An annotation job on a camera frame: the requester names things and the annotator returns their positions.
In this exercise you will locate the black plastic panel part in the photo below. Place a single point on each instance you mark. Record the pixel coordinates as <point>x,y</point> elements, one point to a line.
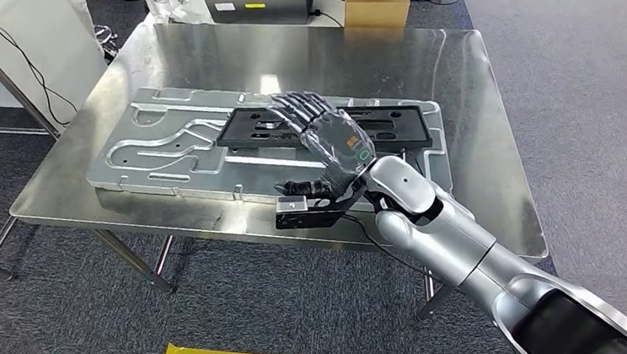
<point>230,134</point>

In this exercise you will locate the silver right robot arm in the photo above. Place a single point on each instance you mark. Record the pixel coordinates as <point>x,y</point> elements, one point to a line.
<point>453,243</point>

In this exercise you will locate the stainless steel workbench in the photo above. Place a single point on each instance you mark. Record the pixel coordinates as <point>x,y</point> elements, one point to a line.
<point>310,58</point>

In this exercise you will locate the stamped sheet metal panel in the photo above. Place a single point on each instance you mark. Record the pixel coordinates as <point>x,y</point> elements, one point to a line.
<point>140,178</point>

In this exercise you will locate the brown cardboard box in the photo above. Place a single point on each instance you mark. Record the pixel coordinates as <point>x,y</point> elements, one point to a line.
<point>376,8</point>

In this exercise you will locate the clear plastic wrap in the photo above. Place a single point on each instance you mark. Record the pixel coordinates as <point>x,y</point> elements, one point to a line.
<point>177,4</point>

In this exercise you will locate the white partition panel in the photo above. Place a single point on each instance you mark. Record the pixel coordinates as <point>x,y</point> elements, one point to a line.
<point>59,78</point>

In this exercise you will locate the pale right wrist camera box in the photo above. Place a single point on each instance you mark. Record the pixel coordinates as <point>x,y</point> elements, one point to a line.
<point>292,205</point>

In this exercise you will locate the black camera bracket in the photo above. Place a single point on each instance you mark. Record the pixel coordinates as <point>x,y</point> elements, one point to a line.
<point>317,220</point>

